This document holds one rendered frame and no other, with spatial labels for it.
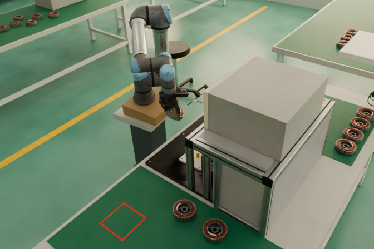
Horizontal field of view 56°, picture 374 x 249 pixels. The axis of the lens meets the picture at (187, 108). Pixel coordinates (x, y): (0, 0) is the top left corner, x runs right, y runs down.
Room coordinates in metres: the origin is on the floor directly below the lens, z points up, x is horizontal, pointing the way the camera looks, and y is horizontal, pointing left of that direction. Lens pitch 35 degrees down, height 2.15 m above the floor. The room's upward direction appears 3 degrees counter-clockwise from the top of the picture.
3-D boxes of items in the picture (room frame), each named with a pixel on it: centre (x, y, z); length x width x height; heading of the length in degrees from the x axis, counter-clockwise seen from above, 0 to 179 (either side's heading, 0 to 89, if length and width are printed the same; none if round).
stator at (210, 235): (1.00, -0.10, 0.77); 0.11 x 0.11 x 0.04
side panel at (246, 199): (1.06, -0.22, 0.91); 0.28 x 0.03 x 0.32; 50
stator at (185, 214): (1.12, 0.03, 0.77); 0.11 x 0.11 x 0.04
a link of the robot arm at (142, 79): (2.02, 0.27, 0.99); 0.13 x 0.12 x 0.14; 96
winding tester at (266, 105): (1.35, -0.36, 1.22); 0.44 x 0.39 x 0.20; 140
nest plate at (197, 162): (1.48, -0.05, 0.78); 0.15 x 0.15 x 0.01; 50
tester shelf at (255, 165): (1.36, -0.37, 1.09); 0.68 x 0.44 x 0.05; 140
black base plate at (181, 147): (1.56, -0.14, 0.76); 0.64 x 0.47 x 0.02; 140
